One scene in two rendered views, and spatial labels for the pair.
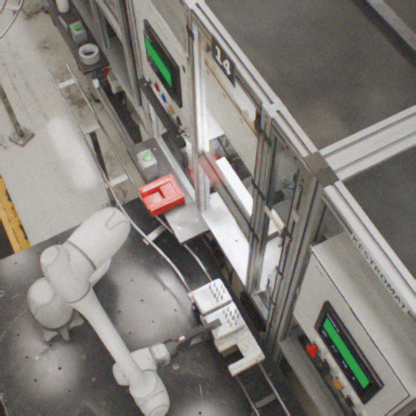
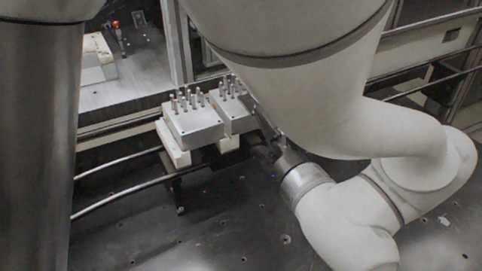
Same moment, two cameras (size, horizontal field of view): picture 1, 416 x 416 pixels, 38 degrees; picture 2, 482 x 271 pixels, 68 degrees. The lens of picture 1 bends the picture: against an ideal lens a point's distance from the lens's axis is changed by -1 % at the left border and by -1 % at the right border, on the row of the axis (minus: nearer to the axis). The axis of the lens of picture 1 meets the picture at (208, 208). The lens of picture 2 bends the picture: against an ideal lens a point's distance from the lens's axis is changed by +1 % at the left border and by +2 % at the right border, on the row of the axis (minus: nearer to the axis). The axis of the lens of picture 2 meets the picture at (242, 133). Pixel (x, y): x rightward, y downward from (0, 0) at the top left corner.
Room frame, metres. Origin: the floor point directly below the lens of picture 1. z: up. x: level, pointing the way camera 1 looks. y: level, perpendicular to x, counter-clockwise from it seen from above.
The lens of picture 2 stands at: (0.78, 0.61, 1.38)
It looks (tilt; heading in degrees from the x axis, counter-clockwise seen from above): 40 degrees down; 269
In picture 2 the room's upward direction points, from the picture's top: straight up
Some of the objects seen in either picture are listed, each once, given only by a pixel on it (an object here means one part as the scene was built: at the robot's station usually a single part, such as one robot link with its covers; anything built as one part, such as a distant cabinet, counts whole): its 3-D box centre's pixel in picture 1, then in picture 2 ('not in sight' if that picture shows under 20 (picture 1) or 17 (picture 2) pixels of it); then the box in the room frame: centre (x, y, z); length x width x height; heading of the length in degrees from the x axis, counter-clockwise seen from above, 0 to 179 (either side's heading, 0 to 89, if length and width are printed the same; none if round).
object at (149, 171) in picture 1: (149, 164); not in sight; (1.47, 0.24, 0.97); 0.08 x 0.08 x 0.12; 27
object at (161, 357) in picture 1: (159, 354); (306, 189); (0.66, 0.20, 0.90); 0.09 x 0.06 x 0.09; 25
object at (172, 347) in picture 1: (177, 345); (285, 162); (0.69, 0.13, 0.90); 0.09 x 0.07 x 0.08; 115
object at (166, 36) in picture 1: (192, 52); not in sight; (1.51, 0.04, 1.60); 0.42 x 0.29 x 0.46; 27
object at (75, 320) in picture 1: (58, 317); not in sight; (0.89, 0.65, 0.71); 0.22 x 0.18 x 0.06; 27
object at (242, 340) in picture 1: (225, 327); (239, 128); (0.78, -0.05, 0.84); 0.36 x 0.14 x 0.10; 27
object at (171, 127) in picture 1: (162, 110); not in sight; (1.45, 0.16, 1.37); 0.36 x 0.04 x 0.04; 27
